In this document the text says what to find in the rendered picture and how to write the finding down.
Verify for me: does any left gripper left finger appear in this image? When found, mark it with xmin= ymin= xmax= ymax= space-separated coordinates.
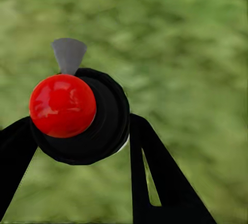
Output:
xmin=0 ymin=116 xmax=38 ymax=222

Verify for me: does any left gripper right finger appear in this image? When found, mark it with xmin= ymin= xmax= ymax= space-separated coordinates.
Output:
xmin=129 ymin=114 xmax=216 ymax=224

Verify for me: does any pesticide atomizer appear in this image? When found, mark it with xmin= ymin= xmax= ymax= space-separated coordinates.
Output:
xmin=29 ymin=38 xmax=132 ymax=166

